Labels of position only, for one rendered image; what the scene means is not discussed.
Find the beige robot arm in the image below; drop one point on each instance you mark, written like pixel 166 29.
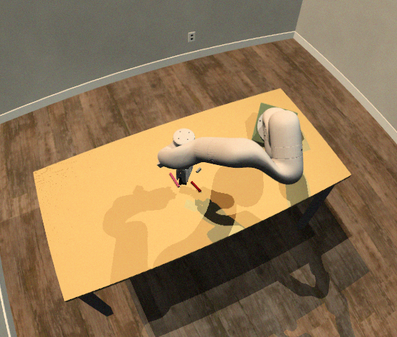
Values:
pixel 286 152

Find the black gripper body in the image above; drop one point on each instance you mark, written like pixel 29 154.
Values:
pixel 184 173

